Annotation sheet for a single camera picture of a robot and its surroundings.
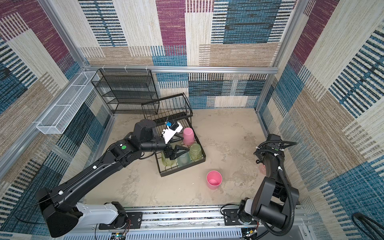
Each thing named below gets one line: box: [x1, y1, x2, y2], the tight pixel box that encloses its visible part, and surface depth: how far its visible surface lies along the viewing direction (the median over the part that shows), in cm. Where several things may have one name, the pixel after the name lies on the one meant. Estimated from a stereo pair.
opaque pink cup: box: [206, 170, 223, 190], surface depth 86 cm
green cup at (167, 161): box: [161, 151, 178, 167], surface depth 89 cm
